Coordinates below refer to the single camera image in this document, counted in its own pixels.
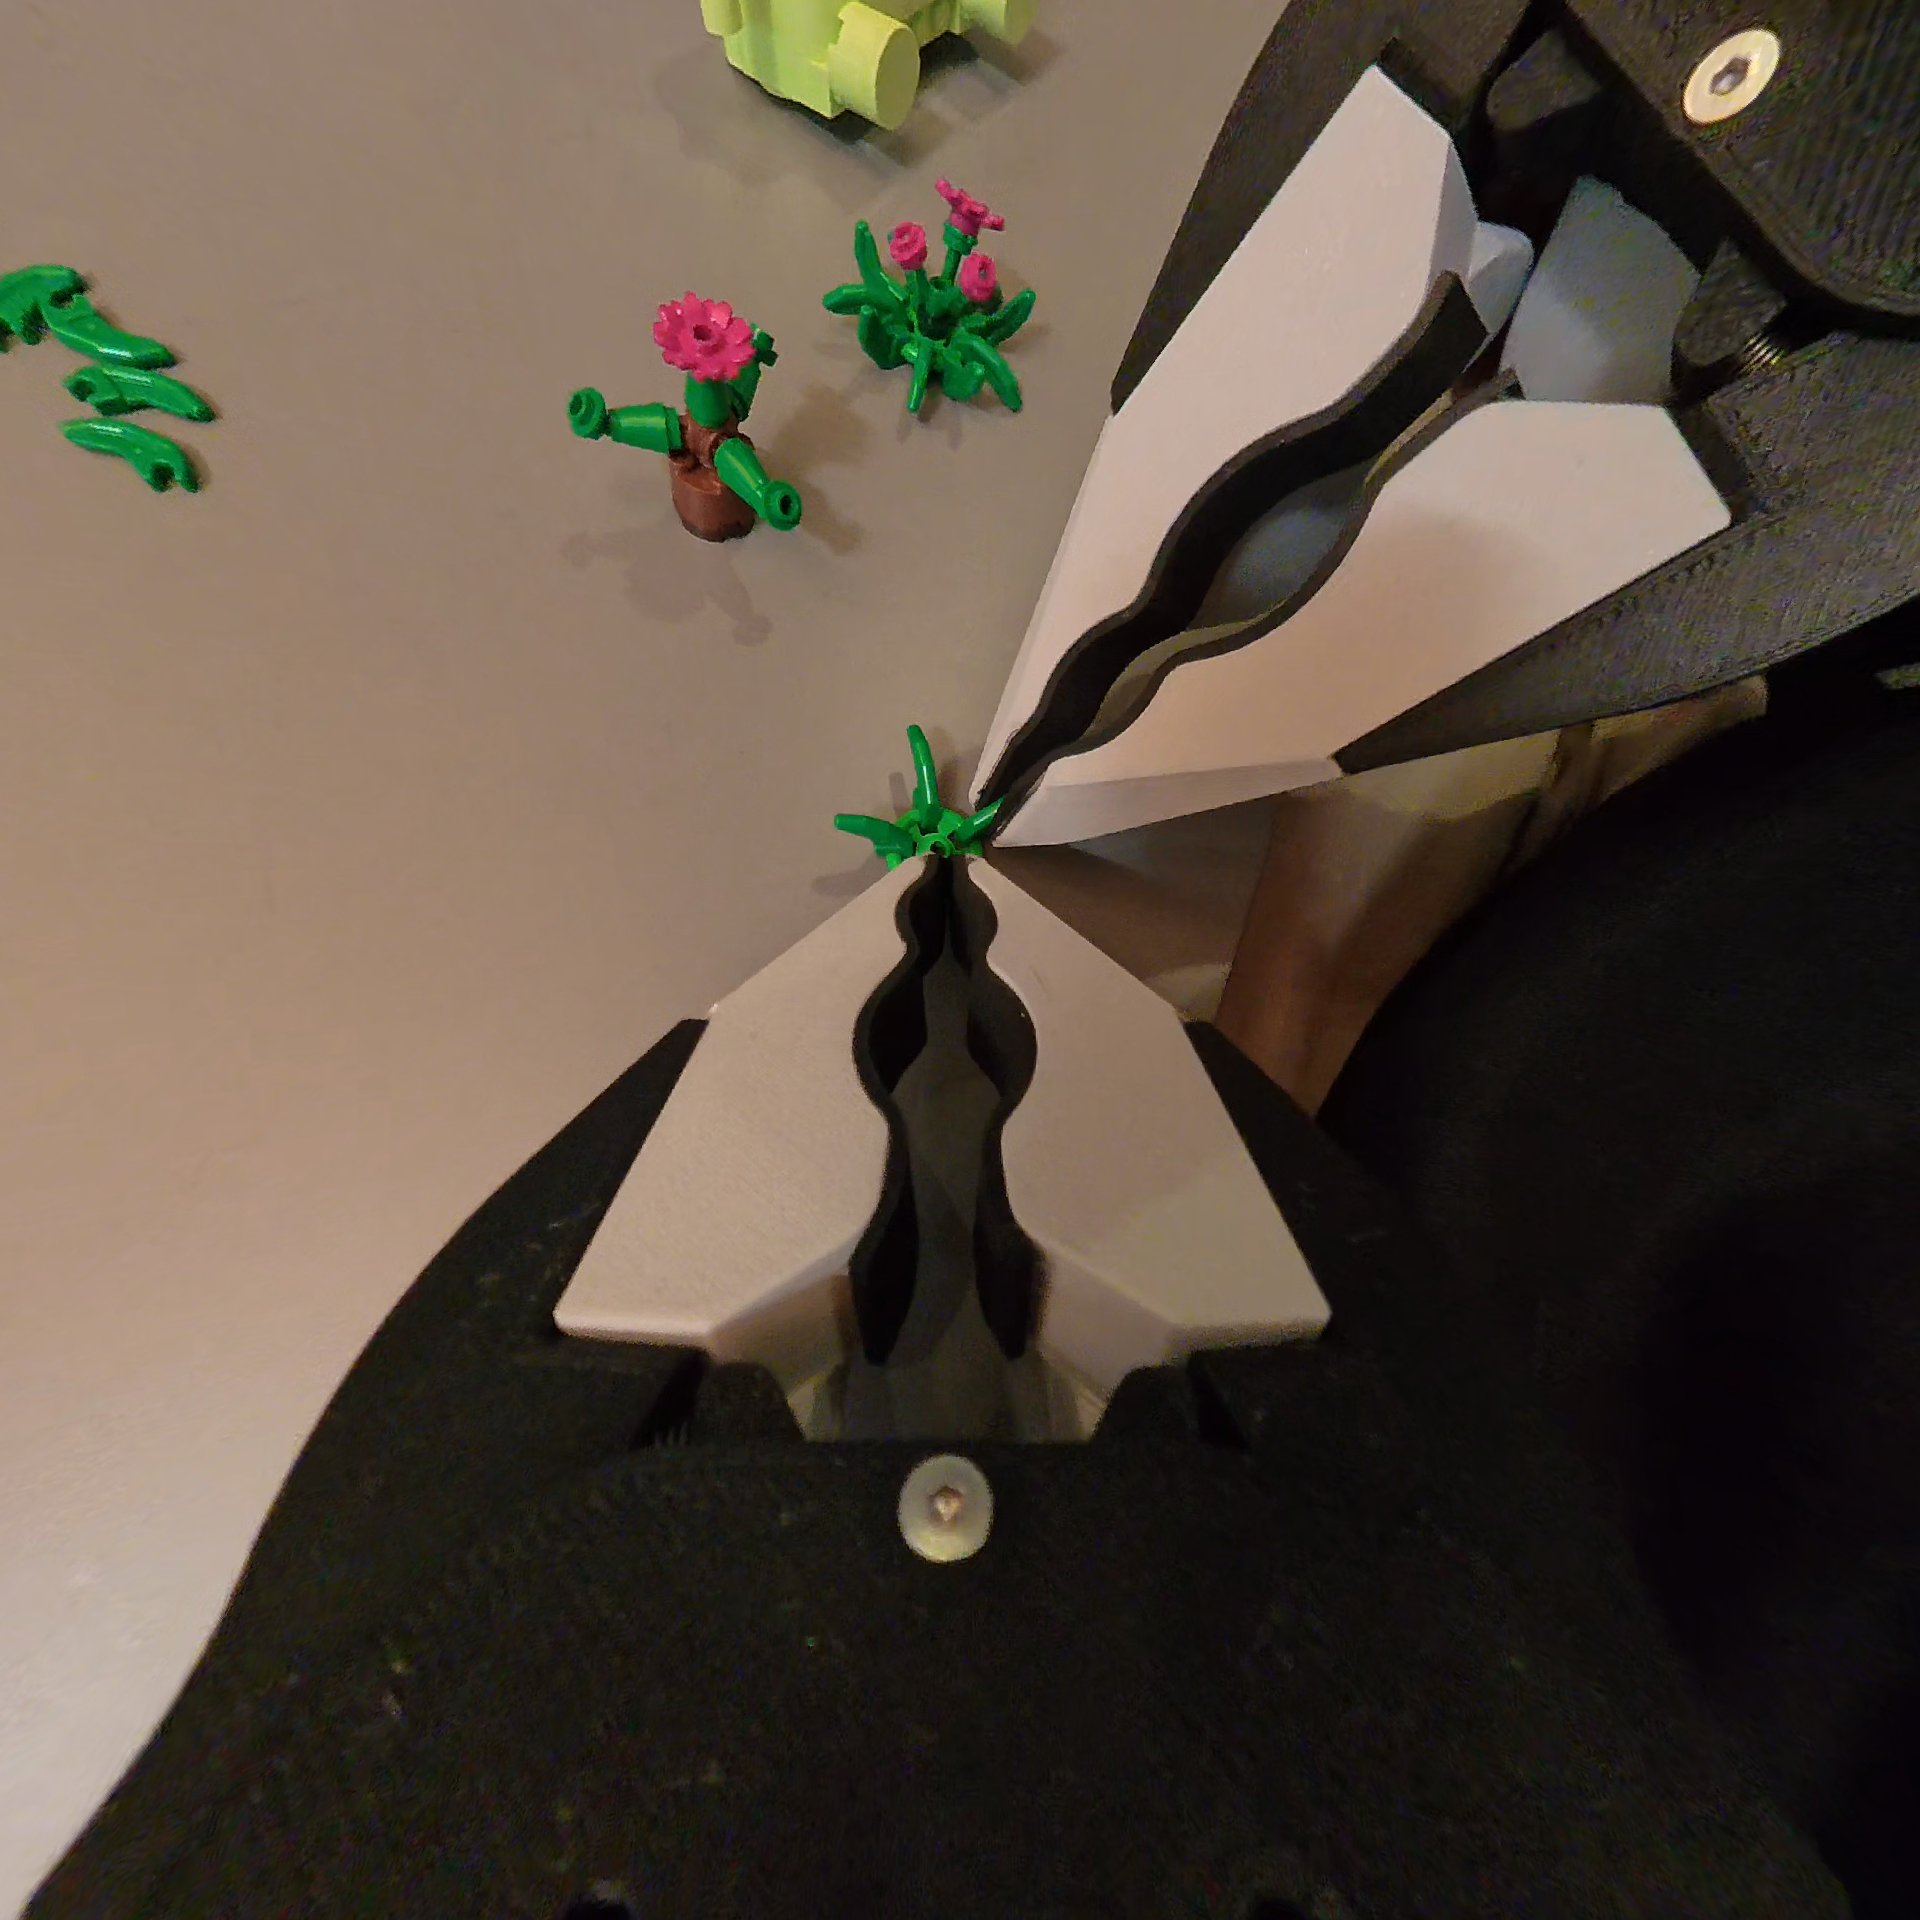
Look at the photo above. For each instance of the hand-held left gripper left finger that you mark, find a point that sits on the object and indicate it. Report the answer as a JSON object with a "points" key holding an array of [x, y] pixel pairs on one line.
{"points": [[734, 1200]]}

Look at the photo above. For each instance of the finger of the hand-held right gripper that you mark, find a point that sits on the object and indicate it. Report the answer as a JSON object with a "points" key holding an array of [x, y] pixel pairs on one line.
{"points": [[1500, 599], [1276, 331]]}

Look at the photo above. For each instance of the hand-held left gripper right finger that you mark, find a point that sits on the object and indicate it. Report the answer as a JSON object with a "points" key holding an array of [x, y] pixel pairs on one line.
{"points": [[1156, 1200]]}

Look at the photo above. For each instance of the toy bush with pink flowers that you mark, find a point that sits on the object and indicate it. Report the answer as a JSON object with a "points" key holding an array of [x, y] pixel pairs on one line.
{"points": [[932, 323]]}

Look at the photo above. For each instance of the lime green toy figure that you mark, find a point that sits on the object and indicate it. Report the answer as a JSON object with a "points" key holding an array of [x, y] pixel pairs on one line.
{"points": [[841, 60]]}

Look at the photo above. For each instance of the toy cactus with pink flower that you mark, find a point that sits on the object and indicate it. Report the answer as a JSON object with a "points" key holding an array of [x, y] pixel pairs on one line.
{"points": [[715, 504]]}

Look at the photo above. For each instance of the scatter of green toy leaves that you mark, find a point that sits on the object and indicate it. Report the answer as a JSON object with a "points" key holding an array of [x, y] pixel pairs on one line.
{"points": [[137, 389]]}

